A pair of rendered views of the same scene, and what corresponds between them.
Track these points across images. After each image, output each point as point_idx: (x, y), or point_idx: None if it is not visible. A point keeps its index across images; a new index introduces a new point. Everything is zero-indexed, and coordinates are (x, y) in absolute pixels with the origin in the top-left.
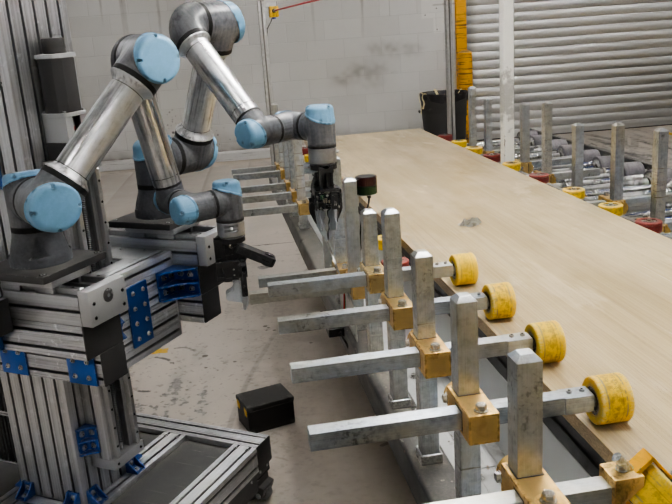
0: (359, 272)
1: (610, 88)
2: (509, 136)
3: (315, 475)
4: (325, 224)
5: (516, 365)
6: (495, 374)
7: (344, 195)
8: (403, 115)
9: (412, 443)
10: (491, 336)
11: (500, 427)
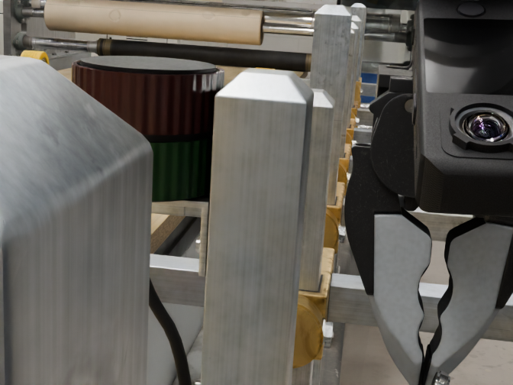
0: (345, 284)
1: None
2: None
3: None
4: (440, 300)
5: (361, 21)
6: (150, 308)
7: (305, 186)
8: None
9: (324, 362)
10: (164, 232)
11: (153, 384)
